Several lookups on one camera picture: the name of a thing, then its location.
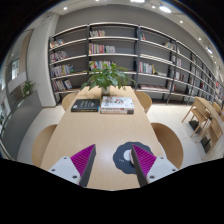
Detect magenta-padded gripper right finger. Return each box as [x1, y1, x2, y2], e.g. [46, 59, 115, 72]
[130, 143, 178, 188]

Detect grey shelf unit with books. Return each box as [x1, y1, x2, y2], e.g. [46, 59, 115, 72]
[48, 21, 224, 108]

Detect small green floor plant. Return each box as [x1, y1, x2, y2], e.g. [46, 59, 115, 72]
[21, 79, 36, 98]

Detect white cover book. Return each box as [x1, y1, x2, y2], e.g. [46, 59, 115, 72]
[100, 95, 135, 112]

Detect round-backed wooden chair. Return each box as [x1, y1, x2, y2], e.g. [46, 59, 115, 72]
[61, 92, 78, 112]
[31, 124, 58, 168]
[134, 90, 153, 114]
[150, 122, 184, 169]

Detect ceiling lights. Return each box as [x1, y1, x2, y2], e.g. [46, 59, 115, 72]
[61, 0, 214, 54]

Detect dark cloud-shaped mouse pad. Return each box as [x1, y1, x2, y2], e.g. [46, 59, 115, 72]
[112, 141, 154, 175]

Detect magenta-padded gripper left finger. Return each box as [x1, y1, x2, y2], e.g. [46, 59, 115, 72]
[48, 143, 97, 188]

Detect light wooden frame chair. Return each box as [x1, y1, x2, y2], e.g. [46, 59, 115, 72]
[199, 101, 224, 161]
[181, 96, 210, 138]

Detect black hardcover book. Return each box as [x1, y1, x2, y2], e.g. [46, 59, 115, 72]
[70, 98, 101, 113]

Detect green potted plant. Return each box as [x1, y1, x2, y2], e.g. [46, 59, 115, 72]
[80, 61, 136, 95]

